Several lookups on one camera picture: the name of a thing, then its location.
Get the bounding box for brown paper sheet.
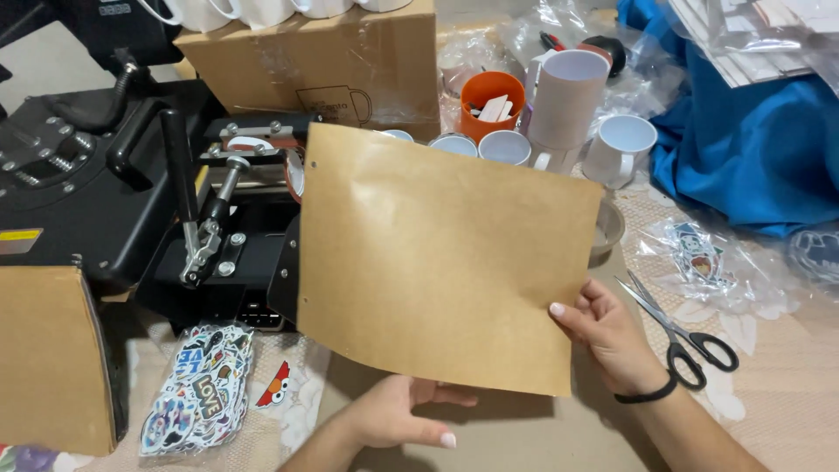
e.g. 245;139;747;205
295;122;604;398

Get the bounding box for mug clamped in press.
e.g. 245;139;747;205
283;147;308;205

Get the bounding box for black handled scissors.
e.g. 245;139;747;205
614;268;741;393

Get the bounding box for wooden sticks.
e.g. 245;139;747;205
470;94;515;123

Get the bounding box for blue cloth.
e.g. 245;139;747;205
615;0;839;241

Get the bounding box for black wrist band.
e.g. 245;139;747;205
614;372;680;405

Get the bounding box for black round object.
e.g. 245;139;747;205
577;35;628;80

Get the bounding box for large cardboard box mug print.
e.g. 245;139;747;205
173;0;442;142

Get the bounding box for black flat heat press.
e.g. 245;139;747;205
0;0;220;296

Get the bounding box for person's right hand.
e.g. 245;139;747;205
548;278;670;397

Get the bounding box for red monster sticker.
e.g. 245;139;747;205
255;360;292;409

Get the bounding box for clear bag of stickers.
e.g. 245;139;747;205
139;322;256;458

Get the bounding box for clear bag with cartoon sticker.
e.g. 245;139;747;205
637;218;799;317

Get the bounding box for orange mug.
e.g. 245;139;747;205
456;70;527;145

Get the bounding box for mug wrapped in brown paper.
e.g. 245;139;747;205
526;49;612;176

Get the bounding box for clear bags of paper sheets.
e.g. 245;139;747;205
667;0;839;101

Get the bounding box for person's left hand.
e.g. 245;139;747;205
340;374;479;455

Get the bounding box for black mug press attachment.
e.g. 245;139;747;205
134;108;323;334

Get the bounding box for plain cardboard box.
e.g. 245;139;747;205
0;265;130;458

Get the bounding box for brown paper table mat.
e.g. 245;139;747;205
316;244;671;472

